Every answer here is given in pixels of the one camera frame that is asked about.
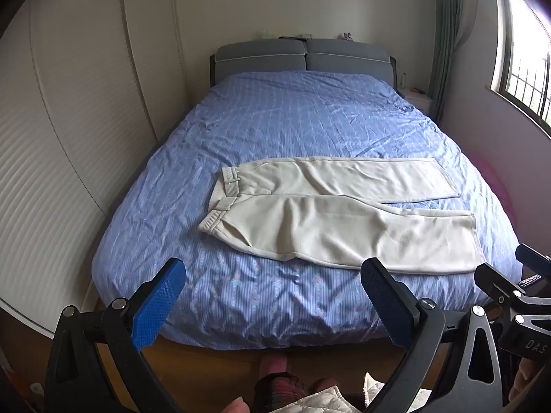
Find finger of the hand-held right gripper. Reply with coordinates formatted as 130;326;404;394
515;244;551;278
474;262;528;310

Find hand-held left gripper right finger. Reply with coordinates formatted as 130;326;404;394
361;257;504;413

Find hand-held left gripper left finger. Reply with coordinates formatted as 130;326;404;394
43;257;187;413

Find cream pants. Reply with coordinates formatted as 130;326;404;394
197;156;486;276

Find person's right hand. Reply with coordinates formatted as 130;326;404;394
509;359;539;402

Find person's bare foot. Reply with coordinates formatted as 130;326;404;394
260;355;287;375
312;376;342;396

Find grey upholstered bed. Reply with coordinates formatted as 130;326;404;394
90;39;523;353

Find white quilted garment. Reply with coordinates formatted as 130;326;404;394
301;372;390;413

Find red plaid trouser leg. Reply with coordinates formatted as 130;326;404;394
252;372;311;413

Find white nightstand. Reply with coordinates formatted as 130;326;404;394
396;88;434;115

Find white louvered wardrobe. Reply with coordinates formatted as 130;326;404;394
0;0;194;336

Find window with metal grille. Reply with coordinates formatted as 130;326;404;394
491;0;551;126

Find bed with blue sheet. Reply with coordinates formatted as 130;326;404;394
91;71;523;350

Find green curtain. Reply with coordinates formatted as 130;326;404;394
430;0;466;121

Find grey headboard cushion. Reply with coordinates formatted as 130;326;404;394
214;40;308;85
305;39;394;82

